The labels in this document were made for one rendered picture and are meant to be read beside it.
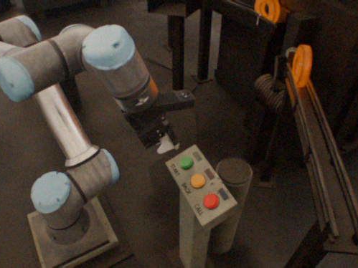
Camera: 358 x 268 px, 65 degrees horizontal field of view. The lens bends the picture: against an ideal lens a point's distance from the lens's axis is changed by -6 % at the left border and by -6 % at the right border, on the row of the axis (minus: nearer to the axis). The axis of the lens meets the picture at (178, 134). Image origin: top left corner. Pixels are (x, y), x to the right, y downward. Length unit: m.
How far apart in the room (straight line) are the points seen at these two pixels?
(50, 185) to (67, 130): 0.21
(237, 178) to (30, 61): 0.68
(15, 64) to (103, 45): 0.17
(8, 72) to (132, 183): 1.12
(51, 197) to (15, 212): 0.59
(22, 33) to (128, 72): 0.67
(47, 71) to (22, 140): 1.45
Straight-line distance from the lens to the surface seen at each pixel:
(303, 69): 1.13
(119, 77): 0.57
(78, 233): 1.29
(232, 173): 0.98
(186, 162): 0.88
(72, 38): 0.65
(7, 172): 1.90
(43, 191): 1.16
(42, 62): 0.62
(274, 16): 1.54
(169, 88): 2.19
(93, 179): 1.18
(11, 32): 1.17
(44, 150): 1.92
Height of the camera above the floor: 1.28
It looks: 44 degrees down
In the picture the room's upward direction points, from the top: straight up
